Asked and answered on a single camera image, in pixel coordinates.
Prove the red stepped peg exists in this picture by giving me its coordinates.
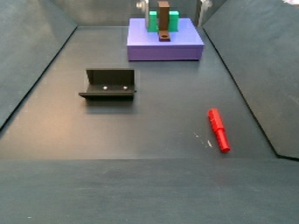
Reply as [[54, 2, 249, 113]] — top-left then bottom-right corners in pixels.
[[208, 108, 230, 153]]

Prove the purple base board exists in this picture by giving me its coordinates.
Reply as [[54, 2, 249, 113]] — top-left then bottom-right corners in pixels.
[[126, 18, 204, 61]]

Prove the green U-shaped block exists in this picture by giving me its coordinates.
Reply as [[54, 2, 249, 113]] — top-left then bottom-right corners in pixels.
[[147, 10, 180, 32]]

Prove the black angled bracket holder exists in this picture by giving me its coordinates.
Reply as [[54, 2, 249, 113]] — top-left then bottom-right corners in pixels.
[[79, 68, 136, 99]]

